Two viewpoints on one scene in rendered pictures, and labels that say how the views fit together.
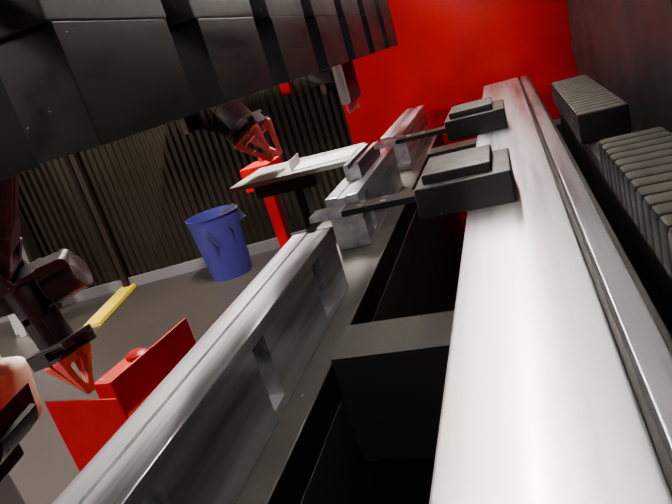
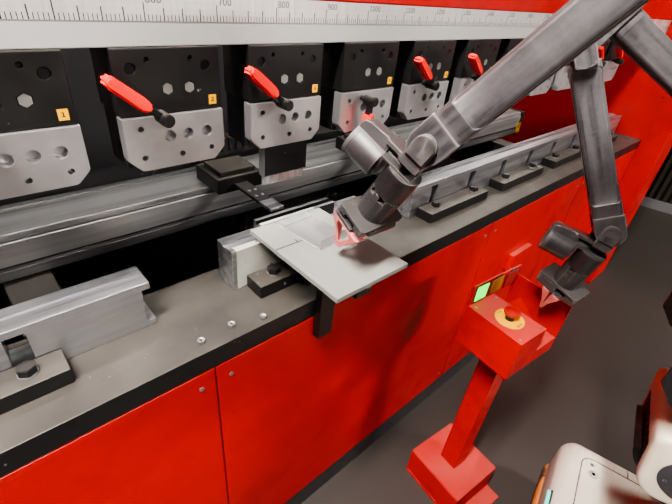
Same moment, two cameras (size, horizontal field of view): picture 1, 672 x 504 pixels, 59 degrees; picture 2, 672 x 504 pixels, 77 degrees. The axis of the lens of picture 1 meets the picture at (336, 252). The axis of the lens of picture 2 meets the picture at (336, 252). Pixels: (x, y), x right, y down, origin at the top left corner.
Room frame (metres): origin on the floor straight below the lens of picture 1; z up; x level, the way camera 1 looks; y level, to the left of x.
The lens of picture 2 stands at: (1.88, 0.33, 1.44)
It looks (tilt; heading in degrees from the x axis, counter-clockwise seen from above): 33 degrees down; 205
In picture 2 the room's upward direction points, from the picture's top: 6 degrees clockwise
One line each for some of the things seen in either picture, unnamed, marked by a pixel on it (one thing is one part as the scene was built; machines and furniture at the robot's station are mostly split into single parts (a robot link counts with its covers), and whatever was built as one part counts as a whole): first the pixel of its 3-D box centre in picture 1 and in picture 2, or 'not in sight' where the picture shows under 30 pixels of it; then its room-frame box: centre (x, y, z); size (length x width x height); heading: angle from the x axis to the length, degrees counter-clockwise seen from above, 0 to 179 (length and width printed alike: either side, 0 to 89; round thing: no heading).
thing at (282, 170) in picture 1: (300, 166); (326, 248); (1.26, 0.02, 1.00); 0.26 x 0.18 x 0.01; 70
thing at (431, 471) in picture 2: not in sight; (455, 474); (0.94, 0.43, 0.06); 0.25 x 0.20 x 0.12; 64
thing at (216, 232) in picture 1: (224, 240); not in sight; (4.01, 0.72, 0.24); 0.42 x 0.38 x 0.49; 84
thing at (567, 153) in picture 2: not in sight; (564, 156); (-0.09, 0.41, 0.89); 0.30 x 0.05 x 0.03; 160
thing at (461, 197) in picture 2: not in sight; (453, 202); (0.66, 0.14, 0.89); 0.30 x 0.05 x 0.03; 160
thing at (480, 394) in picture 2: not in sight; (474, 407); (0.93, 0.40, 0.39); 0.06 x 0.06 x 0.54; 64
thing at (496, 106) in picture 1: (437, 126); (245, 183); (1.16, -0.26, 1.01); 0.26 x 0.12 x 0.05; 70
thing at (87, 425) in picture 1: (135, 395); (513, 319); (0.93, 0.40, 0.75); 0.20 x 0.16 x 0.18; 154
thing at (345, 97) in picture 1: (348, 87); (283, 158); (1.21, -0.12, 1.13); 0.10 x 0.02 x 0.10; 160
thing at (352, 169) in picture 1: (363, 159); (295, 216); (1.18, -0.11, 0.99); 0.20 x 0.03 x 0.03; 160
